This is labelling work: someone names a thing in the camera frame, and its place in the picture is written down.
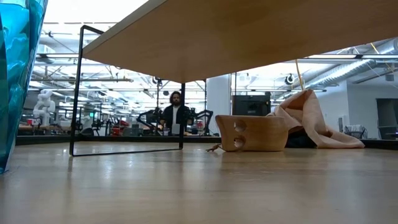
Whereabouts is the wooden cup with holed handle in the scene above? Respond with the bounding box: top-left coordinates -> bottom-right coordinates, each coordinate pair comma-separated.
205,114 -> 290,154

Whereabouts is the wooden shelf with black legs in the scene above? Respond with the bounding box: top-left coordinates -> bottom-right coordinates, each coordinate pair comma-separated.
68,0 -> 398,157

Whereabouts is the person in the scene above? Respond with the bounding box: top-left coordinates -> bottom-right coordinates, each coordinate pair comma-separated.
159,90 -> 194,137

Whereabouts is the black light stand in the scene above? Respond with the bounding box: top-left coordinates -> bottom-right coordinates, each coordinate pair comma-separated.
151,76 -> 165,110

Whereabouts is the red lab equipment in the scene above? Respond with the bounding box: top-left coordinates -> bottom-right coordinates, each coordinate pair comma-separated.
110,119 -> 131,137

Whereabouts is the navy blue cloth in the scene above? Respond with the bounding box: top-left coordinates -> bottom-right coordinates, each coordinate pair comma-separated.
284,128 -> 318,149

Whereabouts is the pink cloth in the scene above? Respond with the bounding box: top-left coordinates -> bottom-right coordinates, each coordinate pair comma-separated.
266,88 -> 366,149

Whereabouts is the grey mesh chair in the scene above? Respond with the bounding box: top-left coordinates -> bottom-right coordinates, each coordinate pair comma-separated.
343,124 -> 368,140

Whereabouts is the dark grey door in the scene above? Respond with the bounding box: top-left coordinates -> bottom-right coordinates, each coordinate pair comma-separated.
376,98 -> 398,140

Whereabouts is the black aluminium table frame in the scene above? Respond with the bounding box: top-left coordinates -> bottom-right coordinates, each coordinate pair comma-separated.
15,134 -> 398,151

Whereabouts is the yellow cable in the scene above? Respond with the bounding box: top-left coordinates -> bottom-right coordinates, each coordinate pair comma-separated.
294,58 -> 305,91

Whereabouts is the silver ventilation duct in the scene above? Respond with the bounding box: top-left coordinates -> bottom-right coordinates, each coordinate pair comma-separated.
306,39 -> 398,90

